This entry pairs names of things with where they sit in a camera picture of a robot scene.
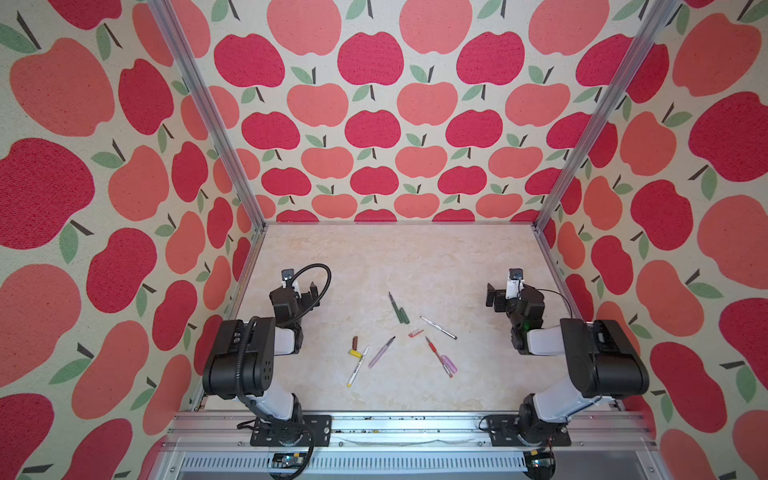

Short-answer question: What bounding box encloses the pink pen cap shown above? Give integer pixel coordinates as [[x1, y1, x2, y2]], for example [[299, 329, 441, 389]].
[[441, 355, 458, 374]]

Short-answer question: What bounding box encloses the red pen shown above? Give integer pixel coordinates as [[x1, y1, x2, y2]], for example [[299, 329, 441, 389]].
[[425, 337, 454, 378]]

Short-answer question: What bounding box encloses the pink pen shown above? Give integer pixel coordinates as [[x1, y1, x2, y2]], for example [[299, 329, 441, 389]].
[[368, 336, 396, 369]]

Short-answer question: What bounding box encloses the green pen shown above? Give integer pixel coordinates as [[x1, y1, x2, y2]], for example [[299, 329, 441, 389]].
[[388, 292, 404, 324]]

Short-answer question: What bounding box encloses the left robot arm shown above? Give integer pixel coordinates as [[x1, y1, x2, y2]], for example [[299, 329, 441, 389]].
[[202, 284, 320, 446]]

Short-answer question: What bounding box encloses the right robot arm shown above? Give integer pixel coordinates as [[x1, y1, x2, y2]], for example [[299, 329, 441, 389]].
[[485, 280, 649, 446]]

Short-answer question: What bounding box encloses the white pen brown end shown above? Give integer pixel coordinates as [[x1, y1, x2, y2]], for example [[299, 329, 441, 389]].
[[419, 315, 458, 341]]

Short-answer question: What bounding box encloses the white pen yellow end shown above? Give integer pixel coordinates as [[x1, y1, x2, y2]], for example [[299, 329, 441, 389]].
[[346, 345, 370, 388]]

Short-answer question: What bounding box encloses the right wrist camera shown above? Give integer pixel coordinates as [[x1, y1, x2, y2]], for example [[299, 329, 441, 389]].
[[505, 268, 524, 300]]

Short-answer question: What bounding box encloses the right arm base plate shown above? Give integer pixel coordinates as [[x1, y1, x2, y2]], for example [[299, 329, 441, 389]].
[[478, 414, 572, 448]]

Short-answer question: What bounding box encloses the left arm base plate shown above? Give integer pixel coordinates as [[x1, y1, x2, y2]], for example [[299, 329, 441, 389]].
[[250, 415, 333, 448]]

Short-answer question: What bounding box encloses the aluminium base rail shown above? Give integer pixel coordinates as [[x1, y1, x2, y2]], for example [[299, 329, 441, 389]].
[[146, 410, 672, 479]]

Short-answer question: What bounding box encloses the left aluminium frame post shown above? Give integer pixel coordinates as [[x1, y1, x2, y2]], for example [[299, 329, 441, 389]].
[[148, 0, 267, 235]]

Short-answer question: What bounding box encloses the aluminium frame post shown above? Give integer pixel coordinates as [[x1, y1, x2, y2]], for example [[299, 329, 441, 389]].
[[148, 0, 267, 235], [532, 0, 681, 235]]

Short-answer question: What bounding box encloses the right aluminium frame post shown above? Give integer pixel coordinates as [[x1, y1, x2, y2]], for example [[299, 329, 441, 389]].
[[532, 0, 681, 235]]

